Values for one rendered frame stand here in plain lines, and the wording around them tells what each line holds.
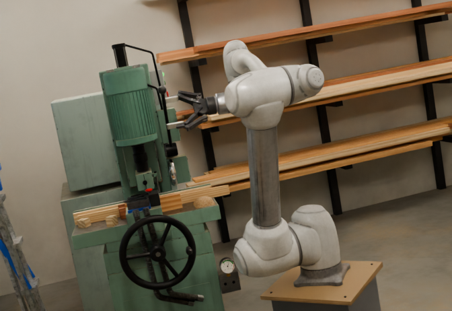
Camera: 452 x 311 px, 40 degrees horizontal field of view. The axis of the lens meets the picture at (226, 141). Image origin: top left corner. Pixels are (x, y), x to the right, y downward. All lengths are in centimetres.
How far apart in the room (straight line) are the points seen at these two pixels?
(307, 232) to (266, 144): 41
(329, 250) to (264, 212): 31
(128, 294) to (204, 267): 33
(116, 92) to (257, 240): 86
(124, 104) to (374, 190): 342
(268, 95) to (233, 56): 60
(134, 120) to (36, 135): 245
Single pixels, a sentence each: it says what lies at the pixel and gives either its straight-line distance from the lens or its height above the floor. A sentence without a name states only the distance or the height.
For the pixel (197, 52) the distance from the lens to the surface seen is 456.
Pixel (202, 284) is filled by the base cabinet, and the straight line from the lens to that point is 266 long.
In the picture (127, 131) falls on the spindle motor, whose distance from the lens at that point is 260.
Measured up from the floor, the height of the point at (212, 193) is 92.
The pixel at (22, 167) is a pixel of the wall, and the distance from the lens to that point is 501.
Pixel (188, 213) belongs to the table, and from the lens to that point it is 257.
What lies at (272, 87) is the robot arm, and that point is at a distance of 196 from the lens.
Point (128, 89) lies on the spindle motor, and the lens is 258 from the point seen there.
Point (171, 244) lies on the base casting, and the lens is 260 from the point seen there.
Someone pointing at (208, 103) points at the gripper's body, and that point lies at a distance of 254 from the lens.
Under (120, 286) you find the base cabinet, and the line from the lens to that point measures 265.
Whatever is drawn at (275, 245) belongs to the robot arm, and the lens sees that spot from 220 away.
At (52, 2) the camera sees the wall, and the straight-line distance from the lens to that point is 499.
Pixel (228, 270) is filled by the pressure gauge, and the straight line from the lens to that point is 259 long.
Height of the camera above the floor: 149
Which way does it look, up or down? 8 degrees down
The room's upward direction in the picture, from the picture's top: 10 degrees counter-clockwise
